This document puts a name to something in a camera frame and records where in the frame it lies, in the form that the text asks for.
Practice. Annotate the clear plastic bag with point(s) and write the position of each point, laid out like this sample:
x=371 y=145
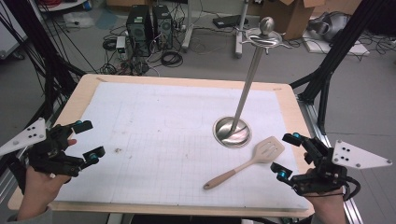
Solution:
x=77 y=20

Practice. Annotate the cardboard box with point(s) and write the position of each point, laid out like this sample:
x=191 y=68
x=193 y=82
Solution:
x=289 y=17

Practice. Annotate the slim black computer tower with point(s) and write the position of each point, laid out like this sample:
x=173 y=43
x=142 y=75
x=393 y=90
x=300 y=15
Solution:
x=162 y=26

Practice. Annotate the round white table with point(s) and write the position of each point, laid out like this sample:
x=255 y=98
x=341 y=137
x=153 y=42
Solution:
x=59 y=5

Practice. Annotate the aluminium rail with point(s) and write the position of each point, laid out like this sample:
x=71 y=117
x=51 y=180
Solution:
x=12 y=180
x=314 y=118

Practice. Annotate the white flat board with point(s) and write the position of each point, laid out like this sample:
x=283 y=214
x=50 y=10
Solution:
x=339 y=48

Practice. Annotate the person's left hand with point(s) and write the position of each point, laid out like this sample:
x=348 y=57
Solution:
x=37 y=193

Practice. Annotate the white cabinet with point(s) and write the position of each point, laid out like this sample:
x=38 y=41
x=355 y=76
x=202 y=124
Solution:
x=9 y=34

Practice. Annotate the person's right hand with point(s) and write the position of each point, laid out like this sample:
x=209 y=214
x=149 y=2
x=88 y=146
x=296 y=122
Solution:
x=328 y=208

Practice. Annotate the grey and white appliance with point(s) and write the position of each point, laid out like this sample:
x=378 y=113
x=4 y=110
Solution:
x=330 y=26

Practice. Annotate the steel utensil rack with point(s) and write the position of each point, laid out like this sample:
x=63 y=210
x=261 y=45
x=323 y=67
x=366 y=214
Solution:
x=246 y=90

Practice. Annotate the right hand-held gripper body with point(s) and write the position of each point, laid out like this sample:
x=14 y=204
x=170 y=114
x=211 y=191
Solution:
x=327 y=177

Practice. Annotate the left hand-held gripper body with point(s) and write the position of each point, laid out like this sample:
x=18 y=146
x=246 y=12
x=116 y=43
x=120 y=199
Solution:
x=49 y=152

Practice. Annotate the beige slotted spatula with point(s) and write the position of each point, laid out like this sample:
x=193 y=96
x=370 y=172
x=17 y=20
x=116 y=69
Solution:
x=224 y=177

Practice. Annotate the black frame struts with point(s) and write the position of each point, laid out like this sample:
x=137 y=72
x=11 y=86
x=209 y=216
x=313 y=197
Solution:
x=336 y=49
x=46 y=56

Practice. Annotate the large black computer tower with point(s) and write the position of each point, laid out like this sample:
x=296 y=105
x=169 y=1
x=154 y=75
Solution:
x=138 y=28

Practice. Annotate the white stand leg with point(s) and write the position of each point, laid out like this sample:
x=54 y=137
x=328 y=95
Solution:
x=187 y=28
x=241 y=31

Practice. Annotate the white power box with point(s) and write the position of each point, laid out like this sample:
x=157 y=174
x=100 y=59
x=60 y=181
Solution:
x=120 y=45

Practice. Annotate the flat black device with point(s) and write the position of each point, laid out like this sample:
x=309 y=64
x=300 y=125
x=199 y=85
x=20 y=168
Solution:
x=229 y=21

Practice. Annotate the white grid mat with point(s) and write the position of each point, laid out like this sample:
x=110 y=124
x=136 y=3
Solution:
x=155 y=124

